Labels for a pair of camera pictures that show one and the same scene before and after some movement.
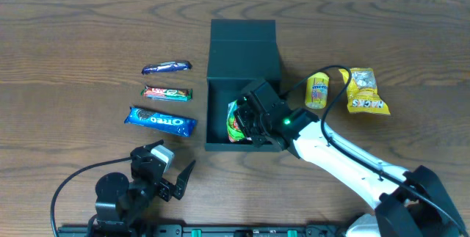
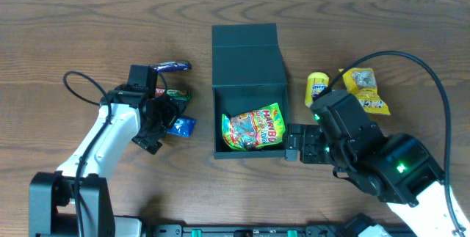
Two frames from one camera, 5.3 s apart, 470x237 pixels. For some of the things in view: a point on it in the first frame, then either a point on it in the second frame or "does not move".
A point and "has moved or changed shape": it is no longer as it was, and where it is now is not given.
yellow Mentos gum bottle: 316,90 does not move
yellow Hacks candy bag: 362,94 does not move
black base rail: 129,230 does not move
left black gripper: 164,186 → 161,120
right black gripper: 248,116 → 313,144
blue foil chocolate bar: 167,66 does not move
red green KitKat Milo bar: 167,95 does not move
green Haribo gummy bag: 234,130 has moved or changed shape
